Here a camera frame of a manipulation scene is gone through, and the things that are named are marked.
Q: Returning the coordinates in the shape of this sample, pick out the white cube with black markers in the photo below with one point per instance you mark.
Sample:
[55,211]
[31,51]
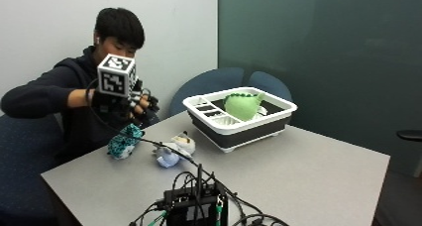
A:
[115,76]

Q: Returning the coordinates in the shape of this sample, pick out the teal spotted soft toy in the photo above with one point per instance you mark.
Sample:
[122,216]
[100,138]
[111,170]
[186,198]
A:
[124,140]

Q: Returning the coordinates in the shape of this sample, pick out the blue chair with wide back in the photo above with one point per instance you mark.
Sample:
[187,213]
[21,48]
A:
[207,85]

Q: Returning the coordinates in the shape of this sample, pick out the pale blue and white soft toy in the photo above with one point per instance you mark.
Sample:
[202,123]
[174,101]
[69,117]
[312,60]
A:
[172,150]

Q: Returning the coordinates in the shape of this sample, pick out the green soft toy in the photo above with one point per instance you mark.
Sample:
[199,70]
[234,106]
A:
[242,105]

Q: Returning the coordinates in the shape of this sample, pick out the white earbud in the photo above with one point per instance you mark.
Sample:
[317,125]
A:
[98,40]

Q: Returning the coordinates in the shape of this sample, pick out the person in dark hoodie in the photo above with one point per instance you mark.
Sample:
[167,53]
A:
[49,87]

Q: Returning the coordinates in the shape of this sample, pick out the white and grey dish basin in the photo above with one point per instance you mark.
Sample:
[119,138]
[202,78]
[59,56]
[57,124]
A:
[247,132]

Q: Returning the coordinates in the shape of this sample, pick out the blue chair with narrow back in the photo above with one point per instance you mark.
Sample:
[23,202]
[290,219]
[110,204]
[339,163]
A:
[271,84]

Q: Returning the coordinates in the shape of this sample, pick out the blue upholstered seat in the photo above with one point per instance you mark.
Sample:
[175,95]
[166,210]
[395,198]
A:
[27,160]

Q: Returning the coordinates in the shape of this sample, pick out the black electronics box with antennas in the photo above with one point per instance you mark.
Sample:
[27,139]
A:
[194,206]

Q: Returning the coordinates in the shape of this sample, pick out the black chair armrest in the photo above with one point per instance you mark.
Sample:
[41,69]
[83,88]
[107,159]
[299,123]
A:
[411,135]

